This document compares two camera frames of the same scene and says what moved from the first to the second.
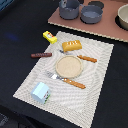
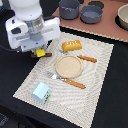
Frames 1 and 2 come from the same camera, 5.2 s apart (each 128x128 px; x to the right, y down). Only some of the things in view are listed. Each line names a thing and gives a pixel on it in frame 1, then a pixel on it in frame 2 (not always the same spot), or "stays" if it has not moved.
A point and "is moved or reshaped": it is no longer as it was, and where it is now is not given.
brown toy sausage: x=38 y=55 stays
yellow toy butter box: x=51 y=38 is moved or reshaped
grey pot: x=69 y=9 stays
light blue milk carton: x=40 y=92 stays
